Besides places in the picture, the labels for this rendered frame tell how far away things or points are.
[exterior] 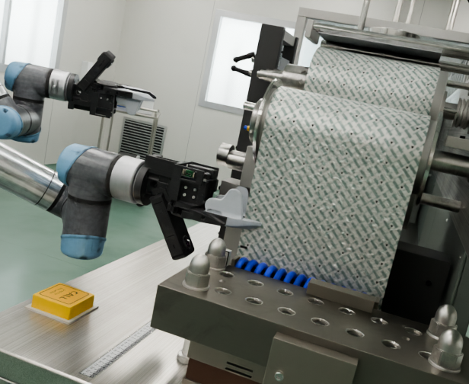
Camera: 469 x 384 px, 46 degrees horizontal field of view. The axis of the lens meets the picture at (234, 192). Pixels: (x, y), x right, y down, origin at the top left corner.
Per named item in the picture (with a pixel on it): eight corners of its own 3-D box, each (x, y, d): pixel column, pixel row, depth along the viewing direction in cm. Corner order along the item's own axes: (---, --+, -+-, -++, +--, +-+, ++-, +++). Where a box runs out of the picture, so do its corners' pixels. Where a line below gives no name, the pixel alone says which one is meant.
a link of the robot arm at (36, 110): (-4, 140, 133) (1, 94, 131) (13, 136, 144) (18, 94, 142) (29, 146, 133) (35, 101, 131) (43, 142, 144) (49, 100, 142)
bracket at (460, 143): (442, 145, 85) (446, 132, 85) (482, 153, 84) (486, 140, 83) (444, 145, 81) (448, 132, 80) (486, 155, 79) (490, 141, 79)
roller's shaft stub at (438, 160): (426, 171, 86) (434, 144, 85) (473, 183, 84) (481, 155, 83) (427, 174, 82) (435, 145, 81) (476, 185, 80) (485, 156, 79)
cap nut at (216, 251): (206, 260, 85) (212, 232, 84) (228, 267, 84) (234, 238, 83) (197, 266, 81) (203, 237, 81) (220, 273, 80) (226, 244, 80)
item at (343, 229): (234, 264, 89) (258, 153, 86) (380, 308, 83) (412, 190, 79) (234, 265, 89) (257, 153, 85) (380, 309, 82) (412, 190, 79)
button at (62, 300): (57, 295, 93) (59, 281, 92) (93, 307, 91) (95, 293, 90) (30, 308, 86) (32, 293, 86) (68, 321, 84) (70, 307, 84)
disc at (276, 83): (269, 163, 99) (287, 81, 96) (272, 163, 99) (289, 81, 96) (245, 171, 85) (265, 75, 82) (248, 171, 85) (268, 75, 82)
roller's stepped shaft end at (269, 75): (258, 81, 118) (261, 66, 117) (285, 87, 116) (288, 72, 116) (253, 80, 115) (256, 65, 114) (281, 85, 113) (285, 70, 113)
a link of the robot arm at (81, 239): (98, 243, 106) (107, 188, 104) (106, 264, 96) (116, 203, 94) (55, 239, 103) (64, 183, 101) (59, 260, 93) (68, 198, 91)
